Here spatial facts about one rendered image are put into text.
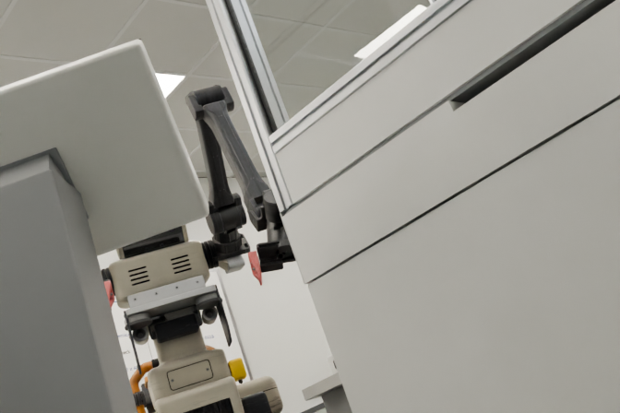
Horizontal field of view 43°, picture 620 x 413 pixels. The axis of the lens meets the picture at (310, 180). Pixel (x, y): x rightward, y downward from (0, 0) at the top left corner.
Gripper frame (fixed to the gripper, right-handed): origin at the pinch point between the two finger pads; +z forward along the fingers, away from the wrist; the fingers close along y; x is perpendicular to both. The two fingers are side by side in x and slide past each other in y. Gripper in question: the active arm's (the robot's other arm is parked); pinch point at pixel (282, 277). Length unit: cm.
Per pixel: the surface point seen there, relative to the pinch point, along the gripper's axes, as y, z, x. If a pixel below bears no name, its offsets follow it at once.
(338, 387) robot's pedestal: 6, -50, 96
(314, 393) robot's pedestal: -3, -51, 98
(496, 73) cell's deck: 41, 26, -55
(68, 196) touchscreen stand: -27, 30, -49
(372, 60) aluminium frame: 24, 11, -54
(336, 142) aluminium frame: 15.7, 13.0, -40.2
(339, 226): 13.8, 22.2, -28.8
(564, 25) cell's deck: 50, 29, -63
